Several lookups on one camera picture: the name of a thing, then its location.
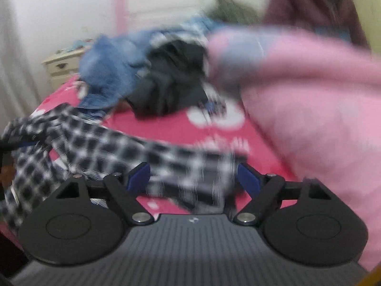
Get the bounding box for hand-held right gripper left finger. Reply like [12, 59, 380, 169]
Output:
[56, 162, 155, 226]

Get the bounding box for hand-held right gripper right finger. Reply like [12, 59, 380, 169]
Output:
[233, 162, 332, 226]

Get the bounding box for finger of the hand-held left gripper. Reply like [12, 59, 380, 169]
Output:
[0, 139, 37, 155]

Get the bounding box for black white plaid shirt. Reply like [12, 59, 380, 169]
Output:
[0, 103, 247, 236]

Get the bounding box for pink floral printed blanket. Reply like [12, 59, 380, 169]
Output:
[0, 74, 298, 245]

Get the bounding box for grey curtain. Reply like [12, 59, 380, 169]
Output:
[0, 0, 39, 132]

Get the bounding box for light pink quilt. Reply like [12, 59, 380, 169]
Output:
[205, 27, 381, 271]

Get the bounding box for cream nightstand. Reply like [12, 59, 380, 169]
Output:
[42, 46, 90, 90]

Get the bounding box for dark grey garment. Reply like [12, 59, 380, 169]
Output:
[125, 40, 215, 120]

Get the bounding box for blue denim jeans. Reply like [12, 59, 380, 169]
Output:
[77, 16, 215, 120]

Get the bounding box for olive green garment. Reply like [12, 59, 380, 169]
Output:
[208, 0, 262, 26]

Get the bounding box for pink white headboard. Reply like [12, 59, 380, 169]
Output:
[113, 0, 268, 36]

